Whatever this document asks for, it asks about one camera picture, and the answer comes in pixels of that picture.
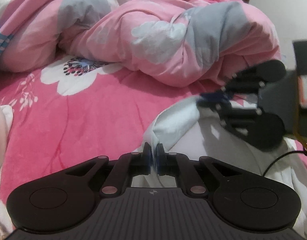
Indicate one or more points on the pink floral bed sheet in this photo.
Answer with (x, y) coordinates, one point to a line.
(61, 119)

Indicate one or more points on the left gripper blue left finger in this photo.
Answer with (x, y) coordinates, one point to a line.
(141, 161)

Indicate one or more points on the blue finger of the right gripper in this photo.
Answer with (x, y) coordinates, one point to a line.
(220, 107)
(218, 94)

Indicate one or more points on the cream sweater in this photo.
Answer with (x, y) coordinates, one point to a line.
(6, 118)

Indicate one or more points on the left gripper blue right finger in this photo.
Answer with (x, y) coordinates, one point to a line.
(166, 163)

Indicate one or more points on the pink grey blue duvet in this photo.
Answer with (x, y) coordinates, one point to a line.
(177, 42)

